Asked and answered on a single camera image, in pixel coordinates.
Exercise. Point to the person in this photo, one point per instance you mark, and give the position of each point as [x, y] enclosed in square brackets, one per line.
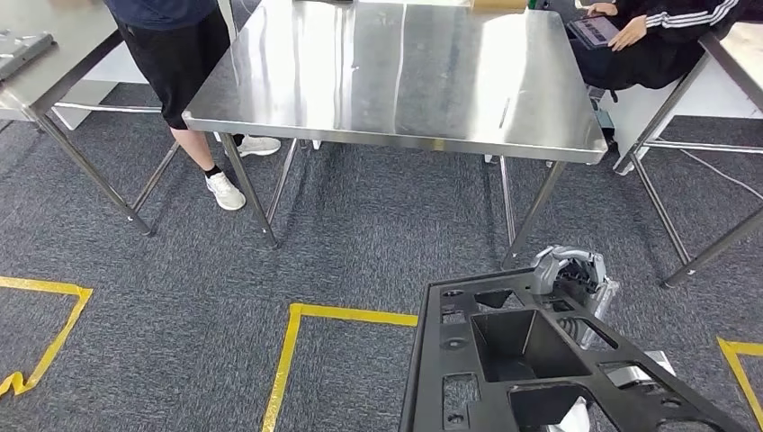
[173, 54]
[656, 54]

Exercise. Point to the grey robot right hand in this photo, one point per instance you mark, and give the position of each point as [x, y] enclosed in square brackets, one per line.
[545, 268]

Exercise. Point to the yellow floor tape marking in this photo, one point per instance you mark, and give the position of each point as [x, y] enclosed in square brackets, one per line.
[745, 349]
[357, 315]

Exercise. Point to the stainless steel table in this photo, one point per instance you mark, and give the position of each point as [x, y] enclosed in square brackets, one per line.
[71, 54]

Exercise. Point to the steel frame table dark edge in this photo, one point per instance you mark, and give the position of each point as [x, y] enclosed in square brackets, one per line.
[739, 54]

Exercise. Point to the stainless steel workbench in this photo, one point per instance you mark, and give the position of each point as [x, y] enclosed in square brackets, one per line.
[387, 77]

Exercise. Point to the black plastic frame part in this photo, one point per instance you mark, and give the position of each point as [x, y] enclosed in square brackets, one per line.
[432, 358]

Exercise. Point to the grey metal plate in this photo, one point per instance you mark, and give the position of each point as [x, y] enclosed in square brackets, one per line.
[21, 54]

